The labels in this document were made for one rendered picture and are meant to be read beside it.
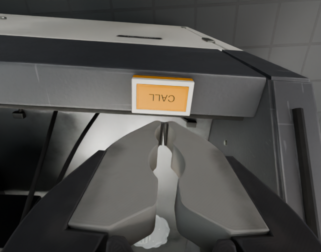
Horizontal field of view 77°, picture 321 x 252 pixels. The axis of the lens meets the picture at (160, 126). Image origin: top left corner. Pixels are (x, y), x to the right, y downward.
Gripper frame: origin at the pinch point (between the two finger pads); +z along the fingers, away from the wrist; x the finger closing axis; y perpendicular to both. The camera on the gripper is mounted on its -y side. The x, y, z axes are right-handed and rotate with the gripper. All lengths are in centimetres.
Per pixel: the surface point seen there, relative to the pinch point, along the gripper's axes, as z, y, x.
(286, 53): 100, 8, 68
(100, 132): 17.4, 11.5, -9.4
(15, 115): 16.6, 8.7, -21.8
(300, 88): 4.8, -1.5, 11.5
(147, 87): 4.1, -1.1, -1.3
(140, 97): 4.1, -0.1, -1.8
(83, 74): 5.4, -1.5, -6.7
